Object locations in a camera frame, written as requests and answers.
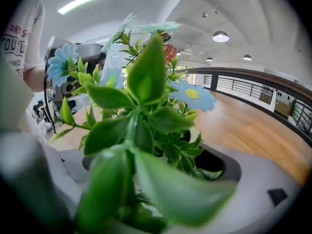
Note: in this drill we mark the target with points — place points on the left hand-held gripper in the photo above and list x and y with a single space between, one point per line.
92 50

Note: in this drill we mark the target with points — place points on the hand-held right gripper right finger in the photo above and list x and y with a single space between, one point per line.
258 184

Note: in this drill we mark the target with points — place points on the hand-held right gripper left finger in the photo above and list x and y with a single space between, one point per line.
26 169

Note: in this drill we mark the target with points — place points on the potted white flower plant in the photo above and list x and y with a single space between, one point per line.
146 101

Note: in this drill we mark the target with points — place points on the person's left forearm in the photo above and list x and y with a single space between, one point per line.
36 80

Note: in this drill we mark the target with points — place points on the long tube ceiling light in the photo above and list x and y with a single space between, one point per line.
83 1

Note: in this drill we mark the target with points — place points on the wooden table with white legs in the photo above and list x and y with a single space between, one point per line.
246 130

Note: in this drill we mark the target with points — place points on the person's white printed shirt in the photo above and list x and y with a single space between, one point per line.
22 33

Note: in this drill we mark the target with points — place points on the black metal railing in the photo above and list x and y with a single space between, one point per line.
268 79

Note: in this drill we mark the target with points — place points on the small dome ceiling lamp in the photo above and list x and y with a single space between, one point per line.
247 57
209 59

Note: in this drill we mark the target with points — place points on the large dome ceiling lamp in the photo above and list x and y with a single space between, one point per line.
220 36

